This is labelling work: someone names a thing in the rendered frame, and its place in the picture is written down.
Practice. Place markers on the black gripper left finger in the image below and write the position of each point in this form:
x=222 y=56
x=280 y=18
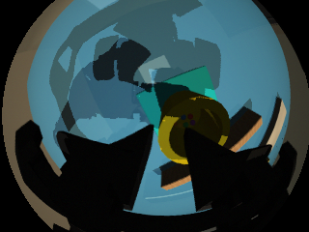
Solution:
x=123 y=162

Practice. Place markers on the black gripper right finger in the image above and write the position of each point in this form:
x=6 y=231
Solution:
x=213 y=168

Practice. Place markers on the orange wooden bar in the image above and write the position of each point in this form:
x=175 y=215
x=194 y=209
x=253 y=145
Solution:
x=239 y=133

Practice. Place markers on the beige rectangular box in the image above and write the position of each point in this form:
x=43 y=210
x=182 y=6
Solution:
x=275 y=126

